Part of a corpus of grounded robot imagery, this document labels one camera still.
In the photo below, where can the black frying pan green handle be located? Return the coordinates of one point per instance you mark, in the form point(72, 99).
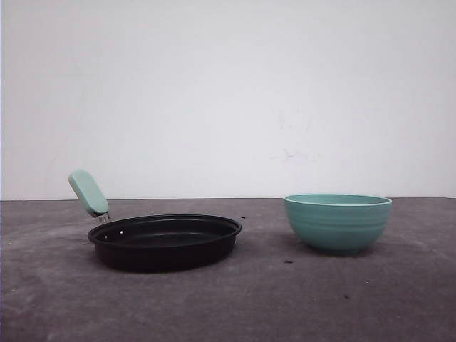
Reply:
point(164, 242)

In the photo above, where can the teal ceramic bowl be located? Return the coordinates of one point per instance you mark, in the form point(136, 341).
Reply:
point(337, 223)

